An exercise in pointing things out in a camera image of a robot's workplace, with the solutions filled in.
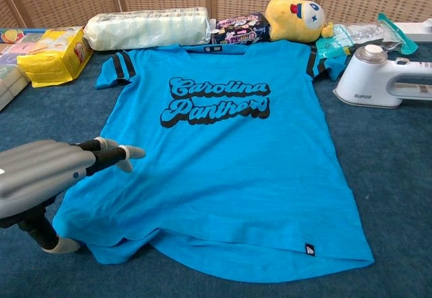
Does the white tissue roll pack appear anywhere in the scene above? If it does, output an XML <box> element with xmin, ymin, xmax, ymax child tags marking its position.
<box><xmin>83</xmin><ymin>6</ymin><xmax>212</xmax><ymax>51</ymax></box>

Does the dark purple snack pack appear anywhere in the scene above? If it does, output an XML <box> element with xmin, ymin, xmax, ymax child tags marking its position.
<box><xmin>211</xmin><ymin>11</ymin><xmax>271</xmax><ymax>45</ymax></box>

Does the clear teal-edged plastic bag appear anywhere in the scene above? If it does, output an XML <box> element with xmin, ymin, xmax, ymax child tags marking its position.
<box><xmin>344</xmin><ymin>12</ymin><xmax>419</xmax><ymax>55</ymax></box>

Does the blue fruit print box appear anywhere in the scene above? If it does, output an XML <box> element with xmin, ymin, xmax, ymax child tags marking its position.
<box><xmin>0</xmin><ymin>26</ymin><xmax>85</xmax><ymax>45</ymax></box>

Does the dark teal carpet table cover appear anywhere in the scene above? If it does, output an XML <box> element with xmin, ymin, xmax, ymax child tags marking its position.
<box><xmin>0</xmin><ymin>41</ymin><xmax>432</xmax><ymax>298</ymax></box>

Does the yellow plush toy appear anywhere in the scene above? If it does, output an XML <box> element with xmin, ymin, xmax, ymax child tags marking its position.
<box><xmin>264</xmin><ymin>0</ymin><xmax>335</xmax><ymax>44</ymax></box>

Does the blue Carolina Panthers shirt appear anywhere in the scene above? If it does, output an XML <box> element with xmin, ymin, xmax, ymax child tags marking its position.
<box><xmin>52</xmin><ymin>39</ymin><xmax>375</xmax><ymax>284</ymax></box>

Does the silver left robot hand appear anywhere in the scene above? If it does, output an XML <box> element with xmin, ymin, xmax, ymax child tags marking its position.
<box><xmin>0</xmin><ymin>136</ymin><xmax>146</xmax><ymax>254</ymax></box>

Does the pastel tissue box pack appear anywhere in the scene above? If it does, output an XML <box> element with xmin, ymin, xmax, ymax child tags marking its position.
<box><xmin>0</xmin><ymin>32</ymin><xmax>31</xmax><ymax>111</ymax></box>

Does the white handheld garment steamer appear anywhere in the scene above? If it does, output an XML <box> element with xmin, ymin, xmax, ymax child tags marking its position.
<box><xmin>332</xmin><ymin>44</ymin><xmax>432</xmax><ymax>109</ymax></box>

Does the yellow biscuit bag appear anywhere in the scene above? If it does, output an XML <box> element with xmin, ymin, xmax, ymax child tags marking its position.
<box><xmin>16</xmin><ymin>26</ymin><xmax>95</xmax><ymax>88</ymax></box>

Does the teal printed packet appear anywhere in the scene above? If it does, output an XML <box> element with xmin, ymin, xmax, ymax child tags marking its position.
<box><xmin>315</xmin><ymin>24</ymin><xmax>354</xmax><ymax>59</ymax></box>

